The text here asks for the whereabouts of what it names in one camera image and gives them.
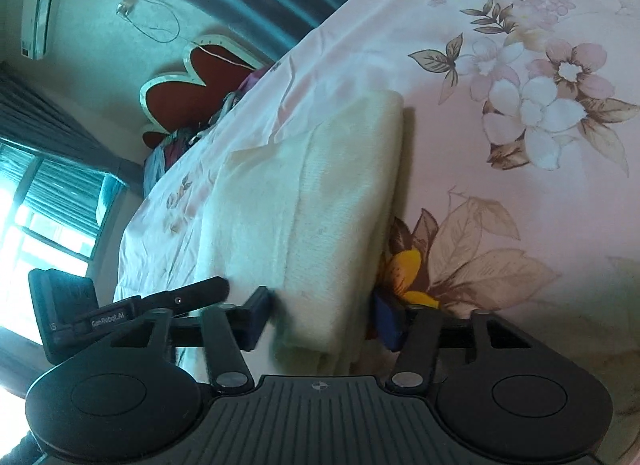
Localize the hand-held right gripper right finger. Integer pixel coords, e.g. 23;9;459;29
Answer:
372;292;532;389

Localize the cream small cloth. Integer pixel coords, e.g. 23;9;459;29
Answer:
198;90;407;365

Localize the thin wall cable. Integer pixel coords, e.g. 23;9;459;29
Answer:
60;0;251;68

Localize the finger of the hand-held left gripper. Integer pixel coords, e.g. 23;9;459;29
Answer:
142;276;231;313

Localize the red heart-shaped headboard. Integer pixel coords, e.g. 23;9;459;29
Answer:
139;33;277;150

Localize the pile of colourful clothes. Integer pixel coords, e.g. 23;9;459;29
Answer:
142;69;277;196

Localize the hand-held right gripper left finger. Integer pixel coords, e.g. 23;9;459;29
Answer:
110;287;274;389

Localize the floral pink bed sheet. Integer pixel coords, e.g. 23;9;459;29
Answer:
113;0;640;465

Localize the white wall air conditioner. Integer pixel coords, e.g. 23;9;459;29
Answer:
20;0;67;62

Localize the dark window curtain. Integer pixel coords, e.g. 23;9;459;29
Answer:
0;61;132;190

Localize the bright window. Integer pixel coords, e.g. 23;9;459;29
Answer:
0;139;126;346

